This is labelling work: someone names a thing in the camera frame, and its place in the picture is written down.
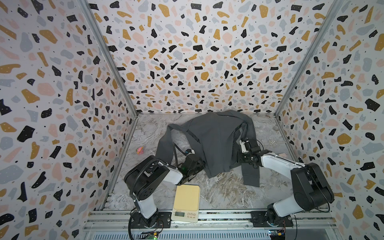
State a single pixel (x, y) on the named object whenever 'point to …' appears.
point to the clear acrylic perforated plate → (273, 143)
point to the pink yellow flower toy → (140, 150)
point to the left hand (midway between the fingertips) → (207, 159)
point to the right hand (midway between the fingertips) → (237, 153)
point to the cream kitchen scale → (186, 203)
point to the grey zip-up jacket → (216, 136)
